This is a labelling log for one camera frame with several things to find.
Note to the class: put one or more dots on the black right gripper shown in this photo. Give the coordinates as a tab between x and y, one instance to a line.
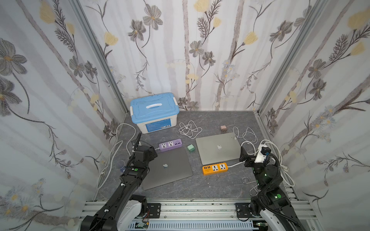
246	156

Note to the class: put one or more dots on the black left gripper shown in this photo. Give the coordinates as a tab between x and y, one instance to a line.
138	147

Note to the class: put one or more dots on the pink USB charger adapter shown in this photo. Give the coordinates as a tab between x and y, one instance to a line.
223	128

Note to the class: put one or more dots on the green USB charger adapter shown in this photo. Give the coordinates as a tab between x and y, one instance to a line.
191	148

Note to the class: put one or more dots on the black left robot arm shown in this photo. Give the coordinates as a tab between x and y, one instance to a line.
120	210

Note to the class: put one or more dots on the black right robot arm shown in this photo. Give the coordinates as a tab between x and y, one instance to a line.
270	203

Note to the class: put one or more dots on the silver laptop right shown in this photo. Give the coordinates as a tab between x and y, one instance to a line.
218	148

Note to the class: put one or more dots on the dark grey laptop left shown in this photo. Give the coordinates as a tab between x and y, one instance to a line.
166	168

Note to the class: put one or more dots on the purple power strip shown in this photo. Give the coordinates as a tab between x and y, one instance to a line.
170	145

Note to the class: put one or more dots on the white storage box blue lid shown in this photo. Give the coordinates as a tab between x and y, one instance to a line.
155	112

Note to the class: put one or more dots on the orange power strip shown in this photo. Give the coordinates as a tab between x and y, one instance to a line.
214	169

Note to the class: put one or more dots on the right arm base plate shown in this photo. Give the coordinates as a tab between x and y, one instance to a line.
245	210

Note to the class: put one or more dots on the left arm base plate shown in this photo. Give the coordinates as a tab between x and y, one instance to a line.
151	210

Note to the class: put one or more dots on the aluminium rail frame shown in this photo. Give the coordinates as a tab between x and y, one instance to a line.
207	215

